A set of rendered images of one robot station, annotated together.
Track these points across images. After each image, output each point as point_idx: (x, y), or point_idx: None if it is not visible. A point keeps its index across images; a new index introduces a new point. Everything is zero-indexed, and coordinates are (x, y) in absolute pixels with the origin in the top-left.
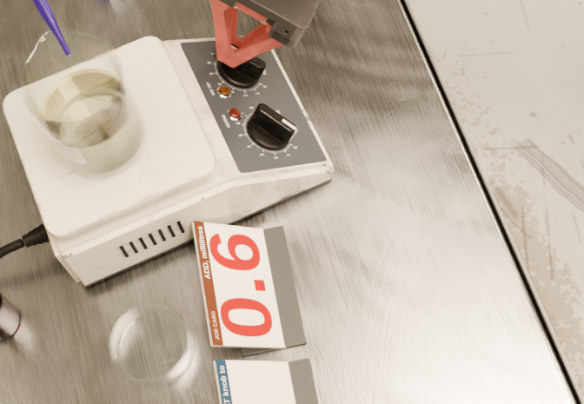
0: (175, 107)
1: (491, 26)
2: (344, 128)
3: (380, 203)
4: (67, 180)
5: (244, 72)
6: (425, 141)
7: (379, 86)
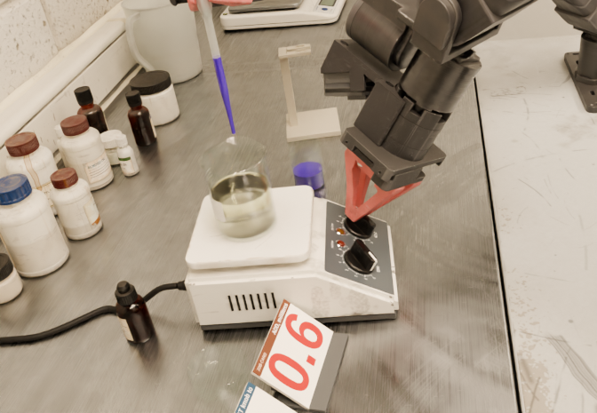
0: (300, 219)
1: (556, 263)
2: (421, 292)
3: (425, 343)
4: (213, 238)
5: (360, 227)
6: (477, 314)
7: (457, 276)
